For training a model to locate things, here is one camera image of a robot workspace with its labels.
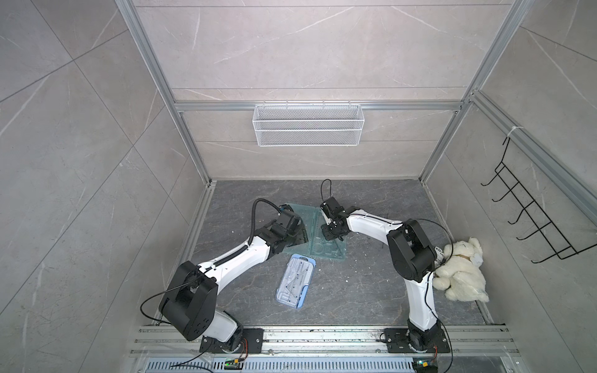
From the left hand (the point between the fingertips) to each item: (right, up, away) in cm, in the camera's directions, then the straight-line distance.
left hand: (302, 230), depth 86 cm
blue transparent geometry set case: (-3, -19, -3) cm, 20 cm away
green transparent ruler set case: (+6, -7, +9) cm, 13 cm away
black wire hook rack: (+67, -1, -28) cm, 73 cm away
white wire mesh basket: (+2, +45, +14) cm, 47 cm away
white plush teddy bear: (+54, -14, -9) cm, 56 cm away
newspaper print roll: (+54, -10, +4) cm, 55 cm away
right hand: (+12, -3, +13) cm, 18 cm away
